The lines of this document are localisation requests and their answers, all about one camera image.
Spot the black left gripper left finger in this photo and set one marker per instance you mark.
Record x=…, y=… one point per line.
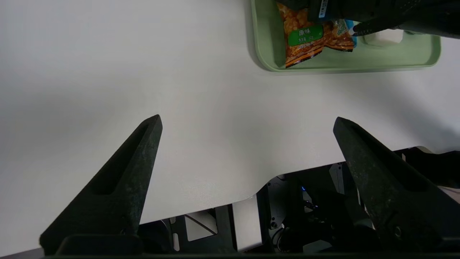
x=115, y=194

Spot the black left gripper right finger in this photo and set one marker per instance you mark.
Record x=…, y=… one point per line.
x=402, y=201

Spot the green plastic tray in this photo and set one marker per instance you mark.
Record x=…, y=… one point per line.
x=395, y=57

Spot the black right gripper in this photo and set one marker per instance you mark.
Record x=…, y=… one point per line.
x=359, y=9

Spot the white soap bar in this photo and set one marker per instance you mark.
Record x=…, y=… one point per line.
x=384, y=39

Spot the orange snack bag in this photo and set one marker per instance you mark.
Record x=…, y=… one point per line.
x=305, y=48

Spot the black robot chassis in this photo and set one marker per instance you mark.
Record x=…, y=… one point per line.
x=312, y=216

